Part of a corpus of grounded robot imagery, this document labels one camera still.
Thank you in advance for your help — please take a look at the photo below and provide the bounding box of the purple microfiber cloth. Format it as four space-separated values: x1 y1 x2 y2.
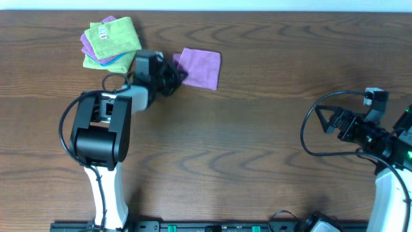
173 48 221 90

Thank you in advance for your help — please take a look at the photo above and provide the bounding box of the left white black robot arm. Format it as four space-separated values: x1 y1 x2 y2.
62 55 188 231

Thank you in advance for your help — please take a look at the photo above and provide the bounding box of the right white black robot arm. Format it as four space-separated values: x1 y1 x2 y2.
310 104 411 232

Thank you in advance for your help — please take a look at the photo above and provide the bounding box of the bottom green folded cloth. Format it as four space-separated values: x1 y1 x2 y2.
83 50 137 73

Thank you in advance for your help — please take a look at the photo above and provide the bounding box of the green folded cloth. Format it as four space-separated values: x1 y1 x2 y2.
83 50 137 73
84 17 142 59

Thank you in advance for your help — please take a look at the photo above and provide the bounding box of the top green folded cloth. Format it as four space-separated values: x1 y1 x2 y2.
84 17 142 59

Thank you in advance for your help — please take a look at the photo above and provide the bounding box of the blue folded cloth in stack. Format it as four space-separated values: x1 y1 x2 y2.
86 53 126 66

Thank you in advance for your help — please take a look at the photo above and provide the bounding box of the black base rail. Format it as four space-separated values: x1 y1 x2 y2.
49 220 367 232

